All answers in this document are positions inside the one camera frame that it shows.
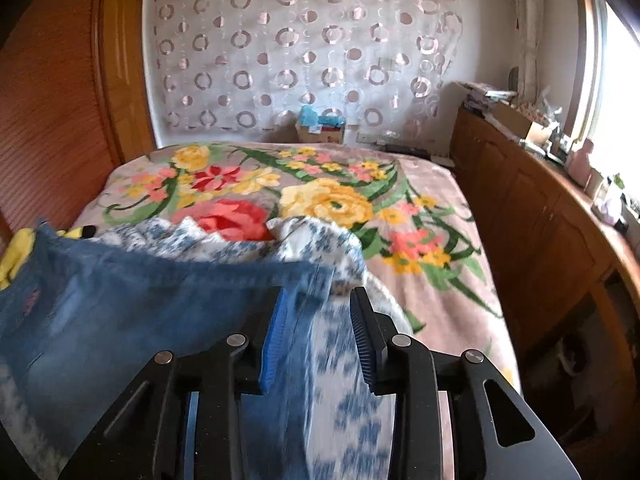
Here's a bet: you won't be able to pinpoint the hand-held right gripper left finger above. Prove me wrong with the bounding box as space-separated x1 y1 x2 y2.
59 285 296 480

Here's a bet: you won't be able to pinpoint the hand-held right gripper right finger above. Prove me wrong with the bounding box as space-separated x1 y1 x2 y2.
349 286 583 480

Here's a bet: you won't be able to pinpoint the blue denim pants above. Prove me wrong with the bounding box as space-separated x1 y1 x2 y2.
0 223 336 480

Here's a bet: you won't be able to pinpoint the white blue patterned bedsheet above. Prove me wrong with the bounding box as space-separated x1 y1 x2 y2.
0 216 416 480

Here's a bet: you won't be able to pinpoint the floral blanket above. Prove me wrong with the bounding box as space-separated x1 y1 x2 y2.
70 142 523 396

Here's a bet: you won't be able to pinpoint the dark flat device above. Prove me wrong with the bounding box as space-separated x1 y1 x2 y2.
382 142 431 157

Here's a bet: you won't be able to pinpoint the small cardboard box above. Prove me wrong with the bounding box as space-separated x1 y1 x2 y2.
295 120 346 145

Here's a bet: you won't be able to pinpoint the wooden cabinet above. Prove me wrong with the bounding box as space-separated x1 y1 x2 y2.
450 107 640 461

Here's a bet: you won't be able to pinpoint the open cardboard box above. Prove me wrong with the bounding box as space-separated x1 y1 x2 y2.
492 102 551 143

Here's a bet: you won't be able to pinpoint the yellow plush toy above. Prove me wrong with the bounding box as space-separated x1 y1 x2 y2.
0 225 96 291

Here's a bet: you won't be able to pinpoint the stack of papers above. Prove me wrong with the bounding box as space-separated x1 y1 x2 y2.
460 80 518 111

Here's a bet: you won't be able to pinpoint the pink container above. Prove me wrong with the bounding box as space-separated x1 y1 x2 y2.
565 140 596 186

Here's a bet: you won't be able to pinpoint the circle patterned curtain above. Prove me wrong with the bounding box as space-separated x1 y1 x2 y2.
145 0 466 133

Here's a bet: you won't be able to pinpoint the wooden wardrobe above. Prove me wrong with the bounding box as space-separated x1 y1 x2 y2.
0 0 158 246

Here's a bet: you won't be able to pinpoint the white window curtain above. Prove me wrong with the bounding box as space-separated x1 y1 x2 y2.
500 0 546 106

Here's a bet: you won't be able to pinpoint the window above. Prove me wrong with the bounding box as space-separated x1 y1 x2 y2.
575 0 640 186

